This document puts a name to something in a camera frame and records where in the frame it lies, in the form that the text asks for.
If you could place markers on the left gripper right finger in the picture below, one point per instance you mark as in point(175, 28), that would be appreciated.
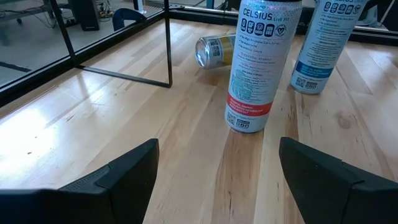
point(342, 199)

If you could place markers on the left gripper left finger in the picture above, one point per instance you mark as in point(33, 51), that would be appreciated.
point(93, 202)

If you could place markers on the blue band Celsius can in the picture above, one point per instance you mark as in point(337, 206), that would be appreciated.
point(323, 46)

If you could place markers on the Celsius Tropical Vibe can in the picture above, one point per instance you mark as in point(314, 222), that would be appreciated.
point(217, 51)

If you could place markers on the black tower box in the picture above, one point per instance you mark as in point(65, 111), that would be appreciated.
point(84, 14)

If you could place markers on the blue curved foot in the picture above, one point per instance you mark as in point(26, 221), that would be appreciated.
point(124, 12)

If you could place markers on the black aluminium table frame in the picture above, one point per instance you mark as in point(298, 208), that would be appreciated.
point(31, 84)

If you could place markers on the black metal frame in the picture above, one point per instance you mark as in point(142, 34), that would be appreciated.
point(168, 46)

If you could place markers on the grey rolling cart frame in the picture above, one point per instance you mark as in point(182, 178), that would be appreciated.
point(31, 11)

